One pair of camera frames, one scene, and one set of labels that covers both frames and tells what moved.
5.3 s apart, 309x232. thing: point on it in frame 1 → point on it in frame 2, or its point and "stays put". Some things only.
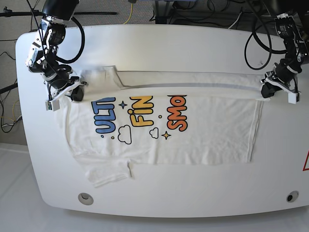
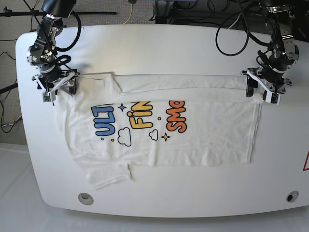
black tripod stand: (36, 12) stays put
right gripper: (77, 94) → (68, 79)
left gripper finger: (268, 90) → (251, 83)
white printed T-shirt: (120, 119) stays put
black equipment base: (257, 15) stays put
